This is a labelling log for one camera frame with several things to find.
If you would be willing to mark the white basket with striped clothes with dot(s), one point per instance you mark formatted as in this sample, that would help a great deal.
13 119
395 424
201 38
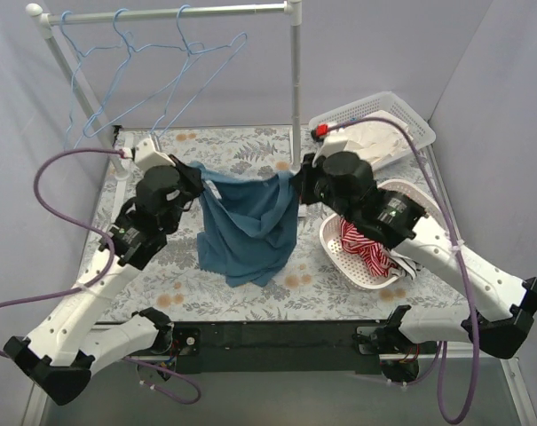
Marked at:
351 266

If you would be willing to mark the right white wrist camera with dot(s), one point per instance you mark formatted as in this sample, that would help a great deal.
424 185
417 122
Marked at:
332 141

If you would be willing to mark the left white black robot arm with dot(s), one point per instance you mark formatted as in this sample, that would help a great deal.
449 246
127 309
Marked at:
62 354

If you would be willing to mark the white basket with cream cloth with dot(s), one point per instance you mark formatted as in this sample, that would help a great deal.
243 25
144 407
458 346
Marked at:
384 104

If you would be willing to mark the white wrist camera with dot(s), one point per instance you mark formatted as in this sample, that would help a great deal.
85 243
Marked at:
145 155
332 141

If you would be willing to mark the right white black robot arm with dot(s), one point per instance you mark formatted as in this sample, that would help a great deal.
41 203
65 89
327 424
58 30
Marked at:
406 220

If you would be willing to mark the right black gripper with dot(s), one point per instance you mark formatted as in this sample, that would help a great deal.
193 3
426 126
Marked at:
308 180

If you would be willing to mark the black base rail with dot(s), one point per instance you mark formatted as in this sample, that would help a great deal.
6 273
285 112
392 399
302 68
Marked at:
279 346

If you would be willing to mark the blue tank top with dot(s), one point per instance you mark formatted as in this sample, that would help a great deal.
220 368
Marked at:
250 226

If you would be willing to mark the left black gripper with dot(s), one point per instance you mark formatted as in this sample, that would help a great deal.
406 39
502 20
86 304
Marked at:
189 175

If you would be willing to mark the black white striped garment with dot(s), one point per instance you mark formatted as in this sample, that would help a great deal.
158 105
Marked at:
402 266

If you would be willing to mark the white clothes rack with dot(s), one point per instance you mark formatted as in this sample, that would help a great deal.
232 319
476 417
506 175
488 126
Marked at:
44 22

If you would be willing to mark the cream white cloth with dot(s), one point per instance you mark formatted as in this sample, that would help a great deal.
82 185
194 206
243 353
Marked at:
376 142

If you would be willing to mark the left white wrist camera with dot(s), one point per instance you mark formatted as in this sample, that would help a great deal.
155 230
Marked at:
145 155

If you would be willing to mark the floral table mat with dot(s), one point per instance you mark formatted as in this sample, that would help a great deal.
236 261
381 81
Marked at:
309 287

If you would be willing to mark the red white striped garment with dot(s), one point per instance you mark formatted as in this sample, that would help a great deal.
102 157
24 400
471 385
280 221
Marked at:
372 253

